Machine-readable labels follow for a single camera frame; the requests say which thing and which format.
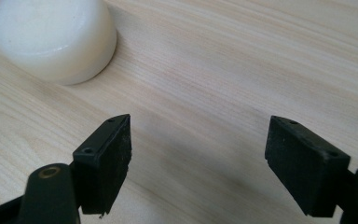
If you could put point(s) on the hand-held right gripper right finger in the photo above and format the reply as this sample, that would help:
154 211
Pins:
304 168

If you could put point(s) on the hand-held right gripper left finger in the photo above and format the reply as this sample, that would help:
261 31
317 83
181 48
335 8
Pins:
105 168

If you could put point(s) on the white round cup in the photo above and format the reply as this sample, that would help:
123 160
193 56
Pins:
54 40

